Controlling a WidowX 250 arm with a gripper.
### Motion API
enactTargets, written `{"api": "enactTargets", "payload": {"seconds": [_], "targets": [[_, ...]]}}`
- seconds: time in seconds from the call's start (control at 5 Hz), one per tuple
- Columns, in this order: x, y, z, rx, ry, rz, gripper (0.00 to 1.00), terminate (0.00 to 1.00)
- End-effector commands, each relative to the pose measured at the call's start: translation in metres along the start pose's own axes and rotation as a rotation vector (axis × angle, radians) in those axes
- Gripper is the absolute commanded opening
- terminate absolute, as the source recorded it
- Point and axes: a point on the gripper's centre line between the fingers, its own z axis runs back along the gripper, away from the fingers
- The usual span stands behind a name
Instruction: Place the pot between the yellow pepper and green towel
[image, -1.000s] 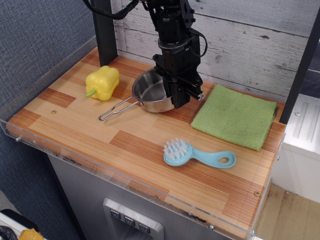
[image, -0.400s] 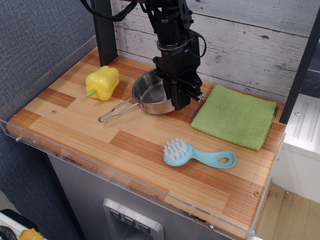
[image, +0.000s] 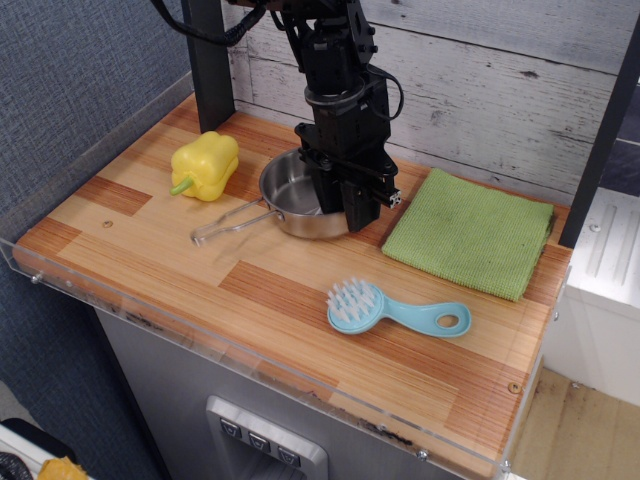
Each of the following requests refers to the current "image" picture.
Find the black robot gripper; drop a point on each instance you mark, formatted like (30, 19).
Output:
(345, 147)

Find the stainless steel pot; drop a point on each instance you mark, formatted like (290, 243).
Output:
(287, 190)

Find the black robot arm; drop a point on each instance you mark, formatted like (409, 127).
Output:
(332, 42)

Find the yellow toy bell pepper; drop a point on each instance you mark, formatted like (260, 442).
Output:
(202, 168)

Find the green folded towel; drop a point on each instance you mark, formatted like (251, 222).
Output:
(474, 236)

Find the light blue scrub brush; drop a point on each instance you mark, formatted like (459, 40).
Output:
(356, 306)

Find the clear acrylic table guard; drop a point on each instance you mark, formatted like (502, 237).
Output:
(121, 244)

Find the grey toy fridge cabinet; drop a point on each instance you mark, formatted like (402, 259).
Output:
(172, 378)

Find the silver dispenser button panel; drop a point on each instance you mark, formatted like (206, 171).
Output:
(252, 447)

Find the white ridged side unit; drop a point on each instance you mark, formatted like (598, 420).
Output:
(593, 337)

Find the black and yellow object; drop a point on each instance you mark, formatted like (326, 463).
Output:
(32, 445)

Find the dark vertical post left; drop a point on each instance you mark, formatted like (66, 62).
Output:
(209, 65)

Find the dark vertical post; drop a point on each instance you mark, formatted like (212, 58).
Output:
(209, 65)
(609, 42)

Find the dark vertical post right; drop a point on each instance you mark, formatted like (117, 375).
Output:
(609, 42)

